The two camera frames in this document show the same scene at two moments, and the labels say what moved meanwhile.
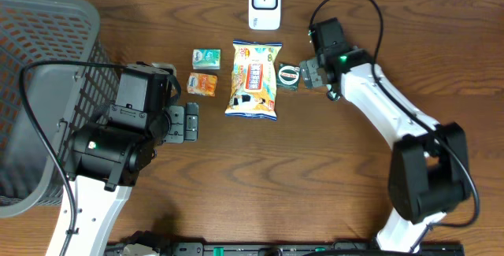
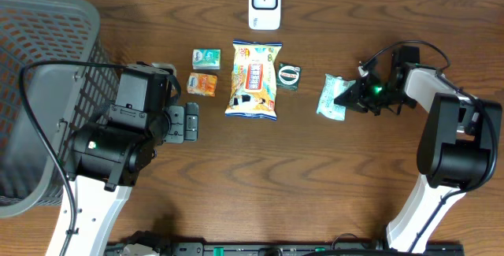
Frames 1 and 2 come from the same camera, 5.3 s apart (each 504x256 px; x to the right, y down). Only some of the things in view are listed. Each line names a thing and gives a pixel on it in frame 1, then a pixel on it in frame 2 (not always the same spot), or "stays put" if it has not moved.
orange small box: x=202 y=84 stays put
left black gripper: x=180 y=131 stays put
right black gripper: x=309 y=72 -> x=353 y=94
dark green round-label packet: x=288 y=76 stays put
